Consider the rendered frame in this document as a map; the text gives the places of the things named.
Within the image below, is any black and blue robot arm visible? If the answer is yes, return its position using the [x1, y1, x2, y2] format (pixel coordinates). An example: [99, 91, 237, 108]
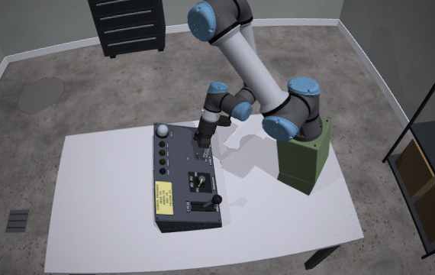
[188, 0, 323, 142]

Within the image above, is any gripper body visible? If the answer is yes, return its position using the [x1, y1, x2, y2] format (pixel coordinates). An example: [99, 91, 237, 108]
[196, 108, 231, 149]

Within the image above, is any black control console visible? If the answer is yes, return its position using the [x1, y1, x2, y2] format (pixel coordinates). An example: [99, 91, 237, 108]
[153, 123, 222, 233]

